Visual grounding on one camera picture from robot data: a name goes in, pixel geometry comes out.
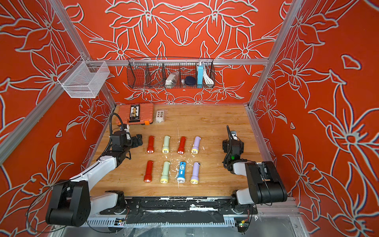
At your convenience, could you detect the red flashlight back row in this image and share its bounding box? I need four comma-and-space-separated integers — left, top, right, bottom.
177, 136, 187, 155
147, 135, 155, 154

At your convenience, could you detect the red flashlight row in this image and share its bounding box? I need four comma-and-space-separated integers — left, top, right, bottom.
177, 136, 187, 155
144, 160, 154, 183
147, 135, 155, 154

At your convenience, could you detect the purple flashlight back row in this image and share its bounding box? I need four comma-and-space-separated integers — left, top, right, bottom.
191, 136, 201, 155

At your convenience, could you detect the purple flashlight row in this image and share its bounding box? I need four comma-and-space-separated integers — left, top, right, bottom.
190, 162, 200, 185
191, 136, 201, 155

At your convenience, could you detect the cream flashlight back row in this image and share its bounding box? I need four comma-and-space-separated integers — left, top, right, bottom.
162, 135, 170, 154

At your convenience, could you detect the red flashlight front row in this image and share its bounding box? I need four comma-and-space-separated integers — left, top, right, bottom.
144, 160, 154, 183

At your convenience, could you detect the purple flashlight front row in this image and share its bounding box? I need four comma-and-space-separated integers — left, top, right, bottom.
190, 162, 200, 185

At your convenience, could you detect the green flashlight front row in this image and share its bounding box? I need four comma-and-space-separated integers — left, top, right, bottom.
160, 161, 170, 184

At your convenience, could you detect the blue flashlight front row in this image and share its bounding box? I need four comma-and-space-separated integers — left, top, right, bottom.
177, 162, 186, 183

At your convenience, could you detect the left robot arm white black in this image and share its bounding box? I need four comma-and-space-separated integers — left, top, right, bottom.
45, 123, 143, 227

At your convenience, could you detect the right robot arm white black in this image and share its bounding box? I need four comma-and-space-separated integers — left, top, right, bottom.
222, 126, 288, 207

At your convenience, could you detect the orange tool case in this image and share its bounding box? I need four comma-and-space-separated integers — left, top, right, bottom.
117, 103, 154, 125

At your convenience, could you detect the black card on case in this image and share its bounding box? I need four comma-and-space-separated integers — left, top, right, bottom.
129, 104, 140, 122

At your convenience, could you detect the white button box in bag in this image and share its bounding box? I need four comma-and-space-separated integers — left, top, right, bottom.
156, 110, 166, 123

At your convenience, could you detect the white bagged item in basket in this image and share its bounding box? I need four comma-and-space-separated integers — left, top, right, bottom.
165, 72, 180, 88

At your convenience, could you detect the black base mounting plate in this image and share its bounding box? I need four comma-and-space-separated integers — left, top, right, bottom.
100, 197, 258, 226

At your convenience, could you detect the dark blue round item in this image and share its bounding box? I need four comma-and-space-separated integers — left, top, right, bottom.
184, 76, 197, 87

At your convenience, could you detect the light blue box in basket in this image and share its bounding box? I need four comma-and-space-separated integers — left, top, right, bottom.
197, 61, 204, 88

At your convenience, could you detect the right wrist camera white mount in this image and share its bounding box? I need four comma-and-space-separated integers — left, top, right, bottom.
231, 130, 239, 140

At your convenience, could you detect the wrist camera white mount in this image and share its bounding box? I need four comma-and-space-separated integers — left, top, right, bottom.
123, 124, 131, 140
231, 130, 239, 140

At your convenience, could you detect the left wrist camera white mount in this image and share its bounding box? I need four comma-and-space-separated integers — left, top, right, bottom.
123, 124, 131, 140

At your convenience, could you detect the white cable in basket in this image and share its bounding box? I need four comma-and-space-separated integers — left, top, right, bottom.
203, 69, 214, 87

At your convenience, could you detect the black wire wall basket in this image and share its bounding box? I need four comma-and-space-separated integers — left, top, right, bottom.
127, 57, 215, 89

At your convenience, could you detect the clear plastic wall bin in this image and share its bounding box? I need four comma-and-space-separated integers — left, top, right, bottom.
59, 61, 110, 99

